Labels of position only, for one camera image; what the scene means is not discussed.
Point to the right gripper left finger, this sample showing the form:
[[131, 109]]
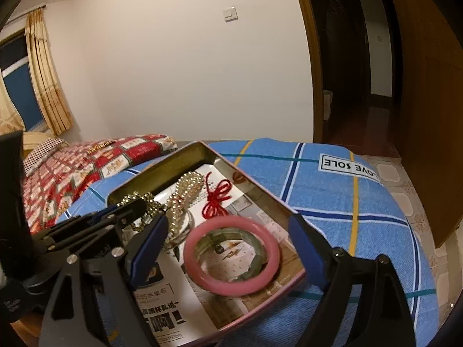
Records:
[[73, 316]]

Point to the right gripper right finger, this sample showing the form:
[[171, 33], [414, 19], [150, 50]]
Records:
[[382, 317]]

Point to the red teddy bear bedspread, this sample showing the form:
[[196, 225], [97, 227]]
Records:
[[63, 178]]

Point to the silver bangle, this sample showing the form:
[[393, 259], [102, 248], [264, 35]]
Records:
[[178, 229]]

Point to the striped pillow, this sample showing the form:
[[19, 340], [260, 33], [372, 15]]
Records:
[[41, 153]]

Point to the blue plaid blanket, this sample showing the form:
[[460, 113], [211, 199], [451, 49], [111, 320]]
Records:
[[335, 191]]

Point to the cream wooden headboard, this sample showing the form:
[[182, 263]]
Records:
[[33, 139]]

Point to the printed paper leaflet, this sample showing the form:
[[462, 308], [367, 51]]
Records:
[[182, 313]]

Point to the pink metal tin box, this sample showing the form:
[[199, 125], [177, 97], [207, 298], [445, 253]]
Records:
[[228, 256]]

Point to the yellow patterned right curtain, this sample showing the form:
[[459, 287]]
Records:
[[44, 79]]

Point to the window with blue blind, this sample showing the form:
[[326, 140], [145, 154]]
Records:
[[15, 72]]

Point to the brown wooden door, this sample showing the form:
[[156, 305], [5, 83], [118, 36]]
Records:
[[430, 117]]

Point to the wooden door frame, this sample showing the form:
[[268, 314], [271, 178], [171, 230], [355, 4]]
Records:
[[316, 67]]

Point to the white wall switch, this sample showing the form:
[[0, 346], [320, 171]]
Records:
[[230, 14]]

